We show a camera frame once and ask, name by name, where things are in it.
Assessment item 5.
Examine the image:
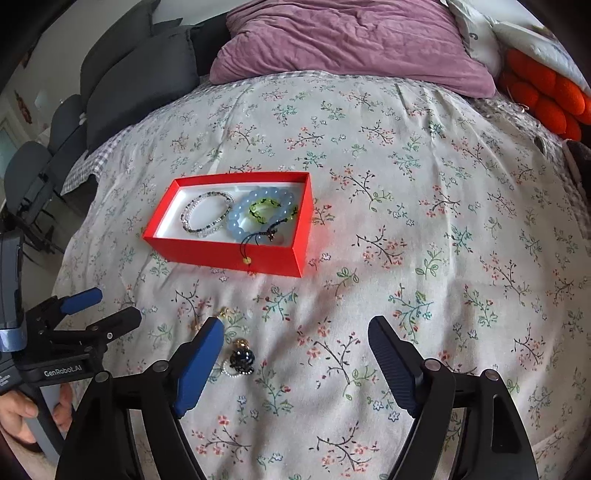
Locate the black rhinestone ring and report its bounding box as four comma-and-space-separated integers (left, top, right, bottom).
227, 346, 257, 375

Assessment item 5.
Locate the gold red stone earring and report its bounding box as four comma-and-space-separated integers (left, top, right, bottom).
216, 307, 233, 320

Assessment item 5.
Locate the red jewelry box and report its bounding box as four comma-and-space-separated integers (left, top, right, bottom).
143, 171, 312, 277

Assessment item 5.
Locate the person's left hand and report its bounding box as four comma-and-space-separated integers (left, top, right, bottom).
0, 382, 75, 446

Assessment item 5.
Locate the grey chair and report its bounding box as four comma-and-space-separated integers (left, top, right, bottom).
1, 141, 63, 253
48, 94, 85, 154

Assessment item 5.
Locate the floral bed duvet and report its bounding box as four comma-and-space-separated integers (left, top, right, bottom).
54, 72, 590, 479

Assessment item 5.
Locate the dark grey cushion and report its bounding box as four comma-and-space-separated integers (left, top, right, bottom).
80, 1, 199, 152

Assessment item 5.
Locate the orange knotted cushion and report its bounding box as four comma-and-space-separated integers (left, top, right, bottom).
497, 49, 590, 141

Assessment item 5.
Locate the purple pillow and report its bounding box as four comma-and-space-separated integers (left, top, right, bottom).
209, 1, 496, 98

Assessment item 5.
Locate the white printed pillow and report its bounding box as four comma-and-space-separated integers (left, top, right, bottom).
442, 1, 581, 79

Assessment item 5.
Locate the green bead black cord bracelet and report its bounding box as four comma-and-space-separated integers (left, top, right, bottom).
238, 197, 299, 266

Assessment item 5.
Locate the multicolour small bead bracelet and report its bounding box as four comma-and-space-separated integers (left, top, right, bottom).
180, 191, 235, 239

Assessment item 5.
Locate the light blue bead bracelet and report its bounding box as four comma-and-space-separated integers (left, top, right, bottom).
225, 185, 302, 245

